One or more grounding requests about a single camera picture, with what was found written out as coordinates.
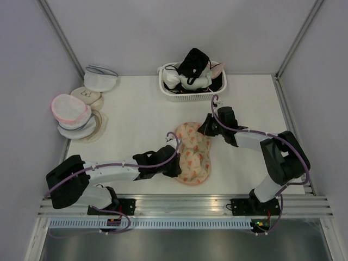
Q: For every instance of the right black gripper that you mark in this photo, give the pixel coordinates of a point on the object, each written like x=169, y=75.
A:
x=205, y=128

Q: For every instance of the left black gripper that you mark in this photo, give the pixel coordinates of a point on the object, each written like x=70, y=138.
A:
x=176, y=170

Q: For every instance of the floral peach laundry bag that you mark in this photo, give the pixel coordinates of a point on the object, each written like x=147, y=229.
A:
x=194, y=150

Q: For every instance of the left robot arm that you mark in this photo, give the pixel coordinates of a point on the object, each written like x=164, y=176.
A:
x=77, y=181

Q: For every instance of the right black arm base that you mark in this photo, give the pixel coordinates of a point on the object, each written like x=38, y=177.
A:
x=242, y=206

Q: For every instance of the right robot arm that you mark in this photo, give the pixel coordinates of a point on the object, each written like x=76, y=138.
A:
x=285, y=161

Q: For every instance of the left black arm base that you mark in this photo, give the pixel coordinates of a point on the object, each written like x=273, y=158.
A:
x=123, y=205

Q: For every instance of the white plastic laundry basket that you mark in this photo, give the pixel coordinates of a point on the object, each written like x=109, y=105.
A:
x=187, y=97

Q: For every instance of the black bra in basket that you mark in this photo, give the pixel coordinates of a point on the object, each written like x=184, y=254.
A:
x=193, y=65

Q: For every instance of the beige flat laundry bag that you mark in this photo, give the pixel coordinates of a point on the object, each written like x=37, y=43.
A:
x=101, y=125

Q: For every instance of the grey trimmed mesh bag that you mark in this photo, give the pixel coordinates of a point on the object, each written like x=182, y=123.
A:
x=81, y=132

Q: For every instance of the beige round laundry bag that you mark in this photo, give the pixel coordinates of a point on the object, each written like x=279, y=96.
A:
x=94, y=99

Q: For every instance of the white mesh bag blue trim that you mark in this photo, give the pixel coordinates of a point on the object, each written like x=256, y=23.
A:
x=99, y=79

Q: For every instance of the pink trimmed mesh bag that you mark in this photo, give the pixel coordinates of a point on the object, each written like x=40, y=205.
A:
x=68, y=109

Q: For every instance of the pink garment in basket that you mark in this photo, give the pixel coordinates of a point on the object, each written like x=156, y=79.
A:
x=216, y=70

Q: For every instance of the white garment in basket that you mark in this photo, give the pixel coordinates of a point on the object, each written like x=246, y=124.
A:
x=172, y=78

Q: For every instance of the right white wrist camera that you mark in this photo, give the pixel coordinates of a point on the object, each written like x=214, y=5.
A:
x=217, y=104

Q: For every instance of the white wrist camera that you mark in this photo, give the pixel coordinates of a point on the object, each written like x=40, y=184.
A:
x=171, y=140
x=217, y=104

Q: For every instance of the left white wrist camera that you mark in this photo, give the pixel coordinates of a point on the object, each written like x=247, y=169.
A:
x=171, y=140

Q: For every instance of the right aluminium side rail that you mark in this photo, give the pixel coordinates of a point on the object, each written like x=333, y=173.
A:
x=291, y=126

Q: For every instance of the aluminium front rail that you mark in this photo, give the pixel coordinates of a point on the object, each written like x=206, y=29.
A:
x=201, y=206

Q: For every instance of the white slotted cable duct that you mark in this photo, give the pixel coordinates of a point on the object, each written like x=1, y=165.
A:
x=151, y=223

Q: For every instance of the right aluminium frame post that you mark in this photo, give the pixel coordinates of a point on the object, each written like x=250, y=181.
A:
x=316, y=7

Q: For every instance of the aluminium frame post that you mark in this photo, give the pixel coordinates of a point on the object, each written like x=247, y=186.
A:
x=316, y=7
x=50, y=16

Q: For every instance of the left aluminium frame post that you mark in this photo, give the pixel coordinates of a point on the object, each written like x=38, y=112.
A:
x=50, y=16

